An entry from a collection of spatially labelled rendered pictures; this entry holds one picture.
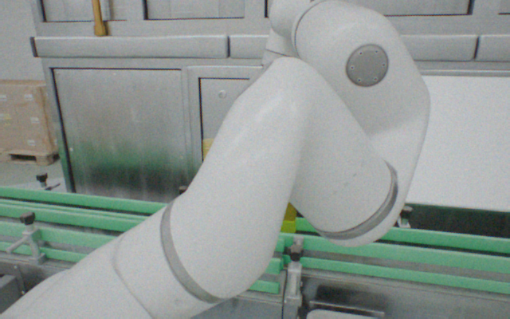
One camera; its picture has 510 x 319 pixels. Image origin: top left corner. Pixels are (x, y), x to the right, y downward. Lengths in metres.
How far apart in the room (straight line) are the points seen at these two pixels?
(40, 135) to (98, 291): 4.31
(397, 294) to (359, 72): 0.60
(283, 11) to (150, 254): 0.41
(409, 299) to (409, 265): 0.07
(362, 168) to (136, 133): 0.83
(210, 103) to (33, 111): 3.75
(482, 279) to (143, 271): 0.73
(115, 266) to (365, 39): 0.27
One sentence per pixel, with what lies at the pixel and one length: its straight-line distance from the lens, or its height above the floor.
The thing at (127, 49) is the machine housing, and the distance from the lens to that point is 0.94.
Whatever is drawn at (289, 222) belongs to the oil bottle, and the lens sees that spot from 0.75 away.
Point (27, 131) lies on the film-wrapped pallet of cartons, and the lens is 4.64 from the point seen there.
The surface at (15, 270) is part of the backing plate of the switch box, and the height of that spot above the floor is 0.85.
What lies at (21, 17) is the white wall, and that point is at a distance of 5.44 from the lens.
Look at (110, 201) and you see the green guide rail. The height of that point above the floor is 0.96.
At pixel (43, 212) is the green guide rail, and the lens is 0.99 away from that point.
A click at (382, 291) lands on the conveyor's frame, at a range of 0.81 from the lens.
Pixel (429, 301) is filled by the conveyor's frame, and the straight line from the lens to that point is 0.84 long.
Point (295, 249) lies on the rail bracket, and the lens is 0.63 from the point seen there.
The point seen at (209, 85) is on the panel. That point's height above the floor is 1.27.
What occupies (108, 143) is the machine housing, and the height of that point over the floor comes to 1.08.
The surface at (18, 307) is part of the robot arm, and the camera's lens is 0.37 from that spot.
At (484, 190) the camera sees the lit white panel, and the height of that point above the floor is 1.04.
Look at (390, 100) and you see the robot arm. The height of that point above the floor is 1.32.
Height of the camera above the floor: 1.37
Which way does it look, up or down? 18 degrees down
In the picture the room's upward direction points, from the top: straight up
